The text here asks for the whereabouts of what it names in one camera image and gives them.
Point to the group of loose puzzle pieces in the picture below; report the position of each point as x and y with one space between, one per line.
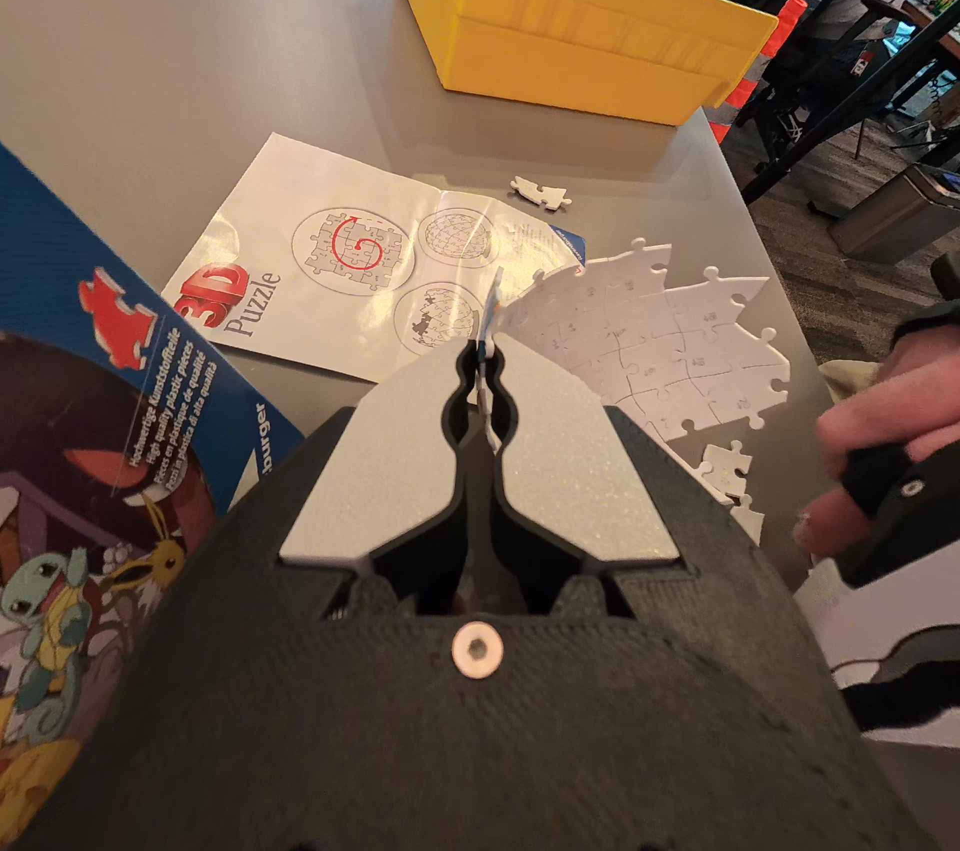
724 465

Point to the partly built white puzzle ball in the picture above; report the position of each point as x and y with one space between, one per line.
660 356

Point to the single white puzzle piece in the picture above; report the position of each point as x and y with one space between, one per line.
540 192

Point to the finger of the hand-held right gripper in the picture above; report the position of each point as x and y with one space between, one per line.
915 712
885 618

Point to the orange striped traffic cone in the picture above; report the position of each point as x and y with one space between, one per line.
789 18

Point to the black office chair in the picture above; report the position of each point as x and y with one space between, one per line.
840 67

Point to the blue cardboard puzzle box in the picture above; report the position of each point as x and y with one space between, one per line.
90 416

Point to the folded paper instruction sheet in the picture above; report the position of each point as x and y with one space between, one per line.
300 251

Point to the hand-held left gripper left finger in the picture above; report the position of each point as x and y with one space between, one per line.
375 483

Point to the person's right forearm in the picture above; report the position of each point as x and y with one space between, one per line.
934 330

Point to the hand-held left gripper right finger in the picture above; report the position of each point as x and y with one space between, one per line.
585 491

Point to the yellow plastic bin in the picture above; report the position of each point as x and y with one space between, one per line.
570 41

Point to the person's right hand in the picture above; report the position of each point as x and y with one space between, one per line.
900 408

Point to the grey metal trash bin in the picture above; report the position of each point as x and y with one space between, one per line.
892 221

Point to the person's beige trousers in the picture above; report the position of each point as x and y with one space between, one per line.
847 378

